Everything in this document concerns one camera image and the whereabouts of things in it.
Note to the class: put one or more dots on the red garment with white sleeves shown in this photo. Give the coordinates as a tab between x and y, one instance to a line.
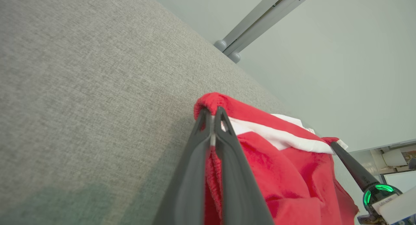
292	173

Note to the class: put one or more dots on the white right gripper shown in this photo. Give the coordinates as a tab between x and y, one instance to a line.
398	208

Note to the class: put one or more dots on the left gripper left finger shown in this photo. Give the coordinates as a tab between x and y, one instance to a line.
187	186

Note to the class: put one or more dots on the grey partition post pair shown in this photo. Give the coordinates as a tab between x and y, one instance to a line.
260	22

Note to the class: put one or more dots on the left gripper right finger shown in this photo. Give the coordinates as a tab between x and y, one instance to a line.
240	192

